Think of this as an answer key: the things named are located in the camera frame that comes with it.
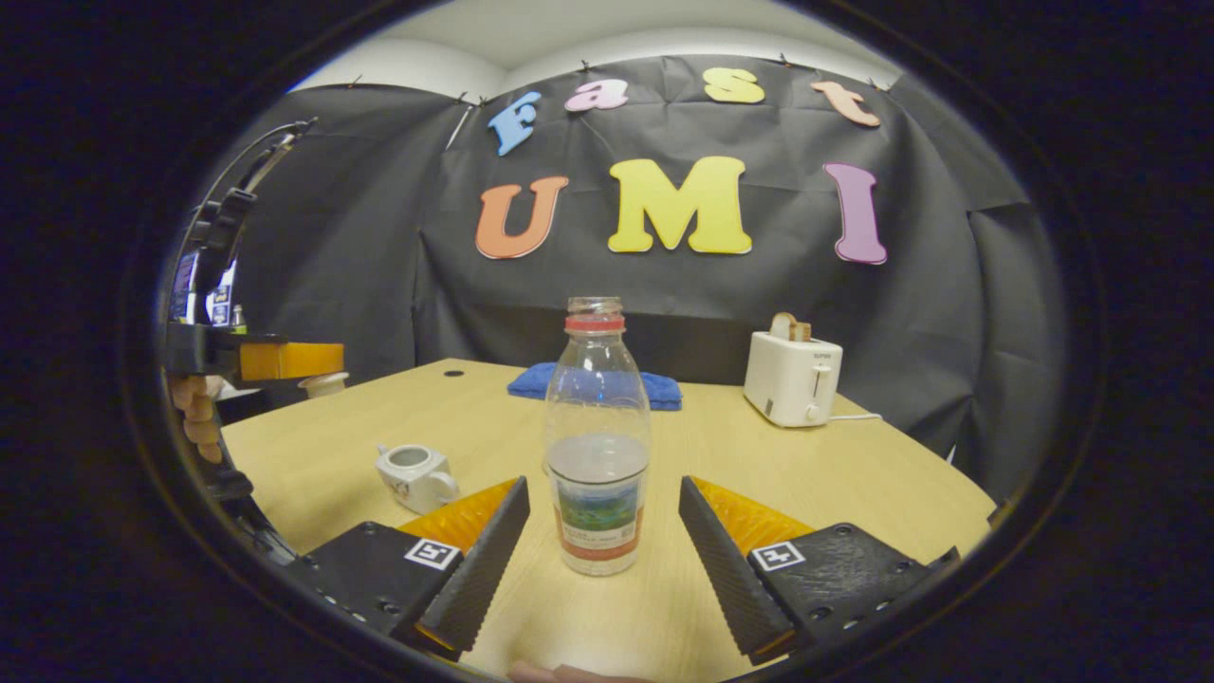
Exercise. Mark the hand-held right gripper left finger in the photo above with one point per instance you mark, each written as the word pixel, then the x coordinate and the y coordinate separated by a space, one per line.
pixel 484 569

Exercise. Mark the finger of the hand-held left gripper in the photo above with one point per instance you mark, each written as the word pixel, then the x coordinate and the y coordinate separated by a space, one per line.
pixel 209 353

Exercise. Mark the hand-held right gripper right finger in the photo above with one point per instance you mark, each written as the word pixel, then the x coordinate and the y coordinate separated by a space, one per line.
pixel 726 569

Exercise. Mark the white floral teacup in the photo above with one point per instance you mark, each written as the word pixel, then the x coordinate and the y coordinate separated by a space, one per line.
pixel 417 484

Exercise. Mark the blue folded towel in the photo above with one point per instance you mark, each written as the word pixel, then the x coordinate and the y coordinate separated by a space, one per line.
pixel 664 389

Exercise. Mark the clear plastic water bottle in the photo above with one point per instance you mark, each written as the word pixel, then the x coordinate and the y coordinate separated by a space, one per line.
pixel 597 446

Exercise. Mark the white toaster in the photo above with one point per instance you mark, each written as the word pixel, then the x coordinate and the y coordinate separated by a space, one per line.
pixel 787 379

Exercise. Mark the bread slice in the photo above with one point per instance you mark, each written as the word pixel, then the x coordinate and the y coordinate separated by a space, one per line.
pixel 787 327

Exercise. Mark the green drink bottle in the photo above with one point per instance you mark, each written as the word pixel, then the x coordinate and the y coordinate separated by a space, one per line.
pixel 238 321

